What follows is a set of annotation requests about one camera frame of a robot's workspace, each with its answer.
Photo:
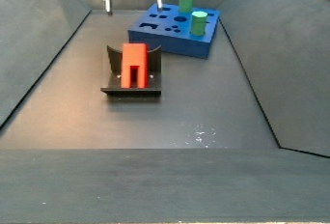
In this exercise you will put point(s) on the red square-circle block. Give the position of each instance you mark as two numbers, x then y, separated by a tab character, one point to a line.
134	61

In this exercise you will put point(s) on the blue foam peg board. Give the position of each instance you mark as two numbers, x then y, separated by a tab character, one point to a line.
166	28

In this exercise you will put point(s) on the black curved fixture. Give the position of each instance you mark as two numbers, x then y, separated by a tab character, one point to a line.
153	90

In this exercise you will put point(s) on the green hexagonal peg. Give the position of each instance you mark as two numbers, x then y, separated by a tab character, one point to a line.
199	23

